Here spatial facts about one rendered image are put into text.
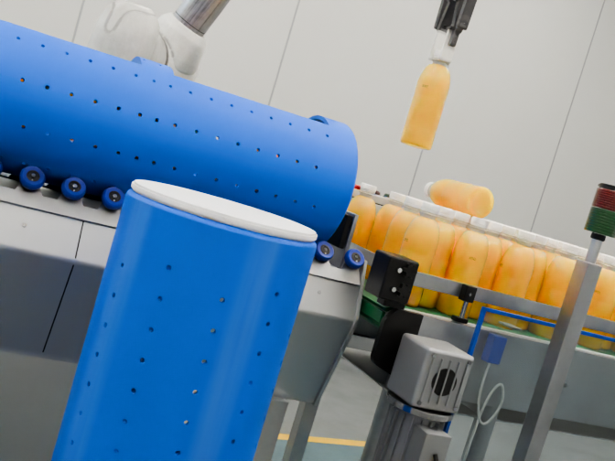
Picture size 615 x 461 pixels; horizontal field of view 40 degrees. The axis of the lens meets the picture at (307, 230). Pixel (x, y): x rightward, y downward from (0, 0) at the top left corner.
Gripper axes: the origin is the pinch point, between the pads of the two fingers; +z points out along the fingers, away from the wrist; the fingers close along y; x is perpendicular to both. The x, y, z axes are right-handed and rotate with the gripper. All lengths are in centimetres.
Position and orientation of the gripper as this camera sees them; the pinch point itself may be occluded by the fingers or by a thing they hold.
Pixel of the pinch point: (444, 47)
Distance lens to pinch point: 198.9
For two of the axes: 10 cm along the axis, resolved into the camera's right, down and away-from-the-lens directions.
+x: 8.9, 2.5, 3.9
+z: -3.0, 9.5, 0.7
